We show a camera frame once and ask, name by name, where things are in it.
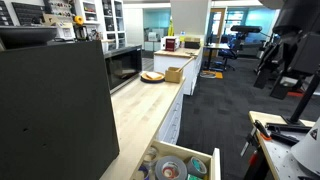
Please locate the black orange clamp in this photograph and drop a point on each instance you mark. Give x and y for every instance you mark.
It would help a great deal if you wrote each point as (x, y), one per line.
(261, 128)

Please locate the black flat device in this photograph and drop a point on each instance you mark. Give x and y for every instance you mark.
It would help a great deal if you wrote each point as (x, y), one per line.
(246, 28)

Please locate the wooden drawer white front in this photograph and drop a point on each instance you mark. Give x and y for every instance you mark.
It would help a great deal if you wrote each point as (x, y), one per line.
(181, 151)

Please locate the blue tape roll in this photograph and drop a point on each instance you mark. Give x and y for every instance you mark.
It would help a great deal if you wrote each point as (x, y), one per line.
(144, 172)

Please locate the toast slice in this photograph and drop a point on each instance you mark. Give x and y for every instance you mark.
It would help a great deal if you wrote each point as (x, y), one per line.
(153, 75)

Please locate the white shelving unit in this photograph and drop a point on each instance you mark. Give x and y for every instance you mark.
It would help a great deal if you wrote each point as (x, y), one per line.
(99, 16)

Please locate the black steel microwave oven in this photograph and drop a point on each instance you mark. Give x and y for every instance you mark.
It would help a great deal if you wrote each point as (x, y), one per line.
(121, 66)

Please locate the wooden utensil box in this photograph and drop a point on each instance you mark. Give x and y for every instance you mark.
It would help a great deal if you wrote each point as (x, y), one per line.
(172, 77)

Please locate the yellow round object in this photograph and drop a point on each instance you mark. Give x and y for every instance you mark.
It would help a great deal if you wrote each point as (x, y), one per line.
(78, 20)

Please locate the black covered equipment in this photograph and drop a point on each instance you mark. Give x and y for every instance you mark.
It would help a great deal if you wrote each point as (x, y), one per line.
(296, 20)

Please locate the translucent white tape roll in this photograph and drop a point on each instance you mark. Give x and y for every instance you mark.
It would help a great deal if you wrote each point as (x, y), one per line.
(151, 156)

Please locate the white island cabinet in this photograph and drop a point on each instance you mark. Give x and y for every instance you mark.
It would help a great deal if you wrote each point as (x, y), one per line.
(160, 63)

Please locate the black shallow dish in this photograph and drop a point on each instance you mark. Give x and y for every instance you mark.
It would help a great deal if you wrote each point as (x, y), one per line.
(26, 35)

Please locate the blue office chair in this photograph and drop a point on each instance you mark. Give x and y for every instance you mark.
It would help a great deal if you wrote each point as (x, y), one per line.
(228, 53)

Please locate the gray tape roll teal core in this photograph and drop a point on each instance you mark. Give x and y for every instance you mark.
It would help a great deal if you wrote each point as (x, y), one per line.
(190, 166)

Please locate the wooden desk black legs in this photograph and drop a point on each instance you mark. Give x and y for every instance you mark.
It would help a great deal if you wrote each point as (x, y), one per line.
(216, 46)

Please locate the black round plate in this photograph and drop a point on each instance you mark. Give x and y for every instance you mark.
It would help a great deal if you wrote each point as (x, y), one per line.
(156, 80)

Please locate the black camera stand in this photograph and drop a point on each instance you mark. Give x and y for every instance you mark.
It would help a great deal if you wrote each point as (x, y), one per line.
(301, 103)

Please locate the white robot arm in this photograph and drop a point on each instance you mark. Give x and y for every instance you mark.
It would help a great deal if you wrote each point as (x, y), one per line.
(308, 150)

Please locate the black metal tool chest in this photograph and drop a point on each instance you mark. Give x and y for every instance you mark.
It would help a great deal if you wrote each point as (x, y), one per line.
(50, 110)

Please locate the white cabinet wooden countertop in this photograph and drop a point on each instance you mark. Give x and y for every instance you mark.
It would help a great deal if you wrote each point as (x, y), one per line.
(171, 123)

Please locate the red white appliance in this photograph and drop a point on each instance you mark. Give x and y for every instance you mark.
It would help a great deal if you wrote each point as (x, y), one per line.
(170, 44)

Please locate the black box appliance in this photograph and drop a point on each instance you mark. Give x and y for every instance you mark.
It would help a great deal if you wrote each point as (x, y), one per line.
(192, 45)

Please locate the large gray duct tape roll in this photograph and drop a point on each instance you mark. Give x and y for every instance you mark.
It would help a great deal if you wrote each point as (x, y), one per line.
(171, 159)

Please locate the green plaid tape box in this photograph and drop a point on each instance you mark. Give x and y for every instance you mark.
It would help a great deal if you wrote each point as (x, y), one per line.
(192, 177)

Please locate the wooden spoon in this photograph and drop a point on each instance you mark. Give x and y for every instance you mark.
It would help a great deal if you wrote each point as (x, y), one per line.
(185, 65)

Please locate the small red tape roll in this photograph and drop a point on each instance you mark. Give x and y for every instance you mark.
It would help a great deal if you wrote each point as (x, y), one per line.
(173, 173)

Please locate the robot mounting table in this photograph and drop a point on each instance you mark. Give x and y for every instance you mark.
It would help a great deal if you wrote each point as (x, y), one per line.
(276, 156)

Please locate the black parts bin rack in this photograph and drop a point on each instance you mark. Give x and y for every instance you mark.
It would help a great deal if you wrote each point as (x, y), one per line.
(28, 13)

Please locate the black coffee maker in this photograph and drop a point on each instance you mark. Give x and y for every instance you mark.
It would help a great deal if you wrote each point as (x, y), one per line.
(80, 32)

